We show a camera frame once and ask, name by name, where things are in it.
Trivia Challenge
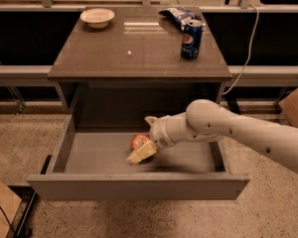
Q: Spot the blue Pepsi can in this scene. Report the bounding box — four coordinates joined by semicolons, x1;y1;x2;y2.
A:
181;20;203;60

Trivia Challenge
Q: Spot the black metal floor frame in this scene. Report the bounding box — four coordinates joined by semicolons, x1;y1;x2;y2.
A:
6;154;53;238

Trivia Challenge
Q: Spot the grey counter cabinet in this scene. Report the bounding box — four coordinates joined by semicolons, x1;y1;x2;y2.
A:
48;8;231;115

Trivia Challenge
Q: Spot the white bowl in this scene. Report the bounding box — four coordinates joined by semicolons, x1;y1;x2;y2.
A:
80;8;115;29

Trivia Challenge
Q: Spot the grey open drawer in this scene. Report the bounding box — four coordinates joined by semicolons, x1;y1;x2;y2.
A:
26;82;251;202

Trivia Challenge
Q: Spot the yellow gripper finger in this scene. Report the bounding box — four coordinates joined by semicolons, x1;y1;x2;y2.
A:
126;139;158;165
145;116;158;126

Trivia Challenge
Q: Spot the cardboard box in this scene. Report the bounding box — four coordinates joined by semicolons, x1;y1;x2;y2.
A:
279;88;298;128
0;180;21;238

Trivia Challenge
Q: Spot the cardboard box at left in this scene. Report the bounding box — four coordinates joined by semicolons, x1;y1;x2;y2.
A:
0;180;21;238

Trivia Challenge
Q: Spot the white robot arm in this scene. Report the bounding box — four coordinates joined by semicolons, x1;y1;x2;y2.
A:
126;99;298;174

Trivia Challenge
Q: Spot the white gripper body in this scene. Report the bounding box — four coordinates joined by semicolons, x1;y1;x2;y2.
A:
149;113;218;148

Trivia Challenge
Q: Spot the black cable at left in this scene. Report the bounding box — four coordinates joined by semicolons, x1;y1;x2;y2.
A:
0;193;17;237

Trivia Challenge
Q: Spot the cardboard box at right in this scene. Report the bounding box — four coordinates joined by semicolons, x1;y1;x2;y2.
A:
279;88;298;128

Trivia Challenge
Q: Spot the blue white chip bag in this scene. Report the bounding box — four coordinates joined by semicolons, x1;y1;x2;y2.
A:
159;7;199;30

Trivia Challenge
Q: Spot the white cable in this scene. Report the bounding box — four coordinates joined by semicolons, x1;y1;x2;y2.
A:
222;4;260;96

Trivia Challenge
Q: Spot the red apple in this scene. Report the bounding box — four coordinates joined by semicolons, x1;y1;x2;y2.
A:
131;134;150;151

